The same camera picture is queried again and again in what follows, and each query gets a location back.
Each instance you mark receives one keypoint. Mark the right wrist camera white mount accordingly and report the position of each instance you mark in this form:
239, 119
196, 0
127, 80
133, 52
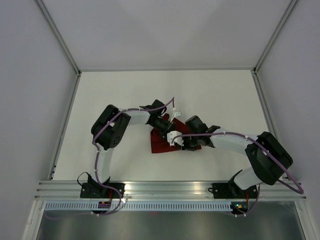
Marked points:
175, 138

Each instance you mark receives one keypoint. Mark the left aluminium frame post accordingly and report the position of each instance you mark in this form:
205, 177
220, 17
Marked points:
59, 38

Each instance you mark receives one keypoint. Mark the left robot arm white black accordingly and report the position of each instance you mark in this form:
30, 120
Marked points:
111, 125

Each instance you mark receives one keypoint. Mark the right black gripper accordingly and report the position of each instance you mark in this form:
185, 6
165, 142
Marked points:
186, 147

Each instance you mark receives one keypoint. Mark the aluminium mounting rail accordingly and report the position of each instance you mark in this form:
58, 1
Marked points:
159, 191

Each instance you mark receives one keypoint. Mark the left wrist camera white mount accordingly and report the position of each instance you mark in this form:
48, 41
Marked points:
175, 113

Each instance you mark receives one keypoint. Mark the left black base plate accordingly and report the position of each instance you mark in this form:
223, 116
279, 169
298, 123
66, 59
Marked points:
98, 192

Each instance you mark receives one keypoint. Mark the white slotted cable duct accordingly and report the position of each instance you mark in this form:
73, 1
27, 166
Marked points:
81, 205

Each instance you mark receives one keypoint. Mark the aluminium frame post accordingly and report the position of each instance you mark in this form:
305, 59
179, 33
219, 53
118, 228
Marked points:
59, 38
275, 34

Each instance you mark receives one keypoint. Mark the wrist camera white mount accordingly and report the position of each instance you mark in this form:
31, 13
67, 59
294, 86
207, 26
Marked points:
175, 138
175, 113

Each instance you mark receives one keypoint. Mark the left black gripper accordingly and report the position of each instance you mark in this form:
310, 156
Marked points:
168, 127

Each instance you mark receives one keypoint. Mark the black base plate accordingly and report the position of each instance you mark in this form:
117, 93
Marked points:
98, 192
225, 191

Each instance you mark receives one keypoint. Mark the right aluminium frame post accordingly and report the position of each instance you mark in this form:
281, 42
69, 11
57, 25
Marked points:
275, 34

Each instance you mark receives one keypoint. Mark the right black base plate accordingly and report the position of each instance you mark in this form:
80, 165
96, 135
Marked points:
225, 191

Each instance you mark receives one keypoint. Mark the dark red cloth napkin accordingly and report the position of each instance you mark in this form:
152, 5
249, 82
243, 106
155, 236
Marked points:
159, 142

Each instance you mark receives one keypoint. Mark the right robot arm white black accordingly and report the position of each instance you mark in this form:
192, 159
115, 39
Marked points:
259, 149

